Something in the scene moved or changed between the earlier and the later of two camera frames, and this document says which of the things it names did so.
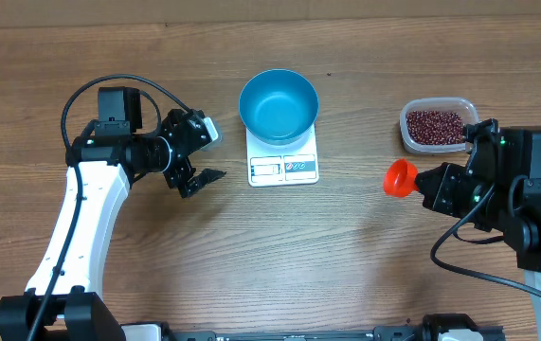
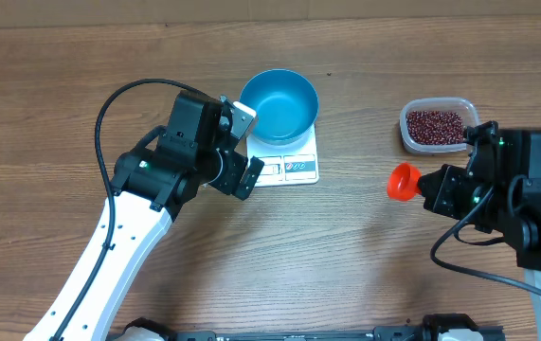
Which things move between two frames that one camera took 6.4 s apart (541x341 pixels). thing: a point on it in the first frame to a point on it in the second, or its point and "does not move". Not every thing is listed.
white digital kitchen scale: (289, 164) does not move
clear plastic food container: (436, 125) does not move
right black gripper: (441, 185) does not move
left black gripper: (179, 177) to (236, 166)
